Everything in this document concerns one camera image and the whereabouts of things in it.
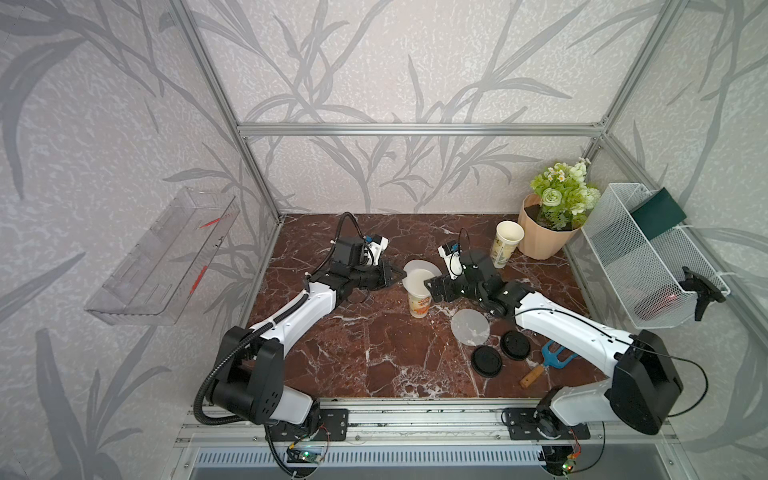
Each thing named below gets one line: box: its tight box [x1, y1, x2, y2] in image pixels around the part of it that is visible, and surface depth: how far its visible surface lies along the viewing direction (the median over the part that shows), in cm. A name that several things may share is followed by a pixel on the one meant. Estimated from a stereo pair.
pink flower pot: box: [518, 194, 582, 260], surface depth 98 cm
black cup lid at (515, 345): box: [500, 330, 531, 361], surface depth 87 cm
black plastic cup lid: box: [471, 345, 503, 379], surface depth 84 cm
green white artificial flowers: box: [530, 157, 601, 231], surface depth 90 cm
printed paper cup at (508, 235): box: [490, 220, 525, 269], surface depth 98 cm
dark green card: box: [629, 187, 687, 241], surface depth 72 cm
